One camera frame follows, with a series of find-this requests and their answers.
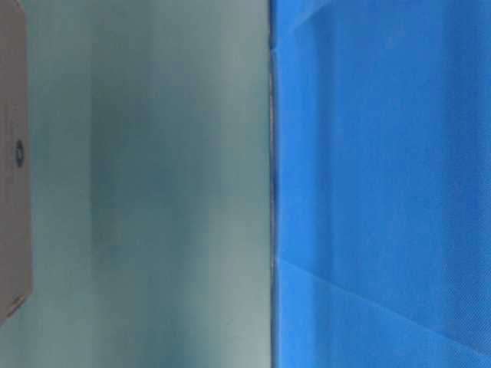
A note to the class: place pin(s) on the brown polymaker cardboard box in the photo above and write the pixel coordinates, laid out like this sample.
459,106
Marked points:
16,247

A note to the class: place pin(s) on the blue table cloth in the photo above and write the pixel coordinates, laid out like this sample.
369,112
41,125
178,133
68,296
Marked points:
382,183

